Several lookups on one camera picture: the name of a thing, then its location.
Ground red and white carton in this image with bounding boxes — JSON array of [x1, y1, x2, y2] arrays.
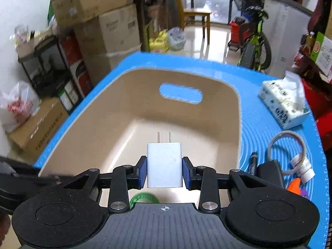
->
[[61, 35, 93, 96]]

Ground grey plastic bag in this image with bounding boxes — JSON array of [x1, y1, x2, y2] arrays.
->
[[167, 27, 186, 50]]

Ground white plastic bag red print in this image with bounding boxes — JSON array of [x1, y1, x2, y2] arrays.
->
[[0, 81, 42, 133]]

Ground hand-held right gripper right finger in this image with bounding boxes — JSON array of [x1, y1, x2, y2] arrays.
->
[[182, 156, 263, 212]]

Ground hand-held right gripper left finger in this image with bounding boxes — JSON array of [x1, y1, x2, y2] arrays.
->
[[62, 156, 148, 212]]

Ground white charger plug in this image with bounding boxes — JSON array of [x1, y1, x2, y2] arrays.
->
[[147, 132, 183, 188]]

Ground beige plastic storage bin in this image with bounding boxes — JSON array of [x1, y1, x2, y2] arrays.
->
[[38, 69, 243, 209]]

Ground green round object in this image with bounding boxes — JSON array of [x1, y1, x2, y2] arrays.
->
[[129, 192, 159, 210]]

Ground large taped cardboard box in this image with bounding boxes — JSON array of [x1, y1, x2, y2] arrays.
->
[[74, 4, 143, 83]]

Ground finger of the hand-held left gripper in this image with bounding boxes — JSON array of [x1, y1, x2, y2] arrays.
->
[[34, 174, 76, 187]]

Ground white tissue pack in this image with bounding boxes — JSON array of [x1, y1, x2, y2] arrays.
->
[[258, 71, 310, 130]]

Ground dark wooden cabinet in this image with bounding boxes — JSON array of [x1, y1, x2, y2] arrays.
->
[[135, 0, 169, 52]]

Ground black metal shelf rack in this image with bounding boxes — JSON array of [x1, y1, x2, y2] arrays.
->
[[18, 35, 79, 115]]

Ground red crate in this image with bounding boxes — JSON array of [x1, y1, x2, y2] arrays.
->
[[303, 80, 332, 146]]

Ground orange utility knife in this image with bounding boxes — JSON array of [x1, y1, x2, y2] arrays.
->
[[287, 178, 310, 197]]

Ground green and white box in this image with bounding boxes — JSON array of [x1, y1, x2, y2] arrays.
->
[[311, 32, 332, 81]]

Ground brown cardboard box blue print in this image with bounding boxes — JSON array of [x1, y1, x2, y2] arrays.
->
[[48, 0, 133, 28]]

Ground black remote control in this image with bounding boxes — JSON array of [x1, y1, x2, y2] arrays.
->
[[257, 159, 286, 190]]

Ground green and white small cartons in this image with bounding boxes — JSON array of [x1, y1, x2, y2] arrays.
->
[[57, 79, 80, 112]]

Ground green and black bicycle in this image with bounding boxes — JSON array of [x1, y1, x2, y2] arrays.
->
[[220, 0, 272, 71]]

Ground small white bottle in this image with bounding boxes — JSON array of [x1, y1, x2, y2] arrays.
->
[[290, 154, 315, 183]]

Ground white appliance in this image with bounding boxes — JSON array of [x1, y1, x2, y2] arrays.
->
[[262, 0, 313, 79]]

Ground black marker pen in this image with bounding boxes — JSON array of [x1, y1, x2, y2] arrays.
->
[[249, 152, 259, 177]]

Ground flat brown cardboard box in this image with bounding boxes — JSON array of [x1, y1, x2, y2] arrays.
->
[[5, 97, 69, 156]]

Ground blue silicone mat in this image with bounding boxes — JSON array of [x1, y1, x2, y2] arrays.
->
[[34, 52, 329, 249]]

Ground clear tape roll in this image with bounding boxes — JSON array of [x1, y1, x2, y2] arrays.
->
[[268, 131, 307, 177]]

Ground yellow plastic jug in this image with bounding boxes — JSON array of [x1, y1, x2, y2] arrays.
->
[[150, 30, 170, 54]]

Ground wooden chair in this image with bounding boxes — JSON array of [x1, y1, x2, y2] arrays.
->
[[179, 0, 212, 44]]

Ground brown drink bottle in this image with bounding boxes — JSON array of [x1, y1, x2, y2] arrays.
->
[[306, 32, 316, 55]]

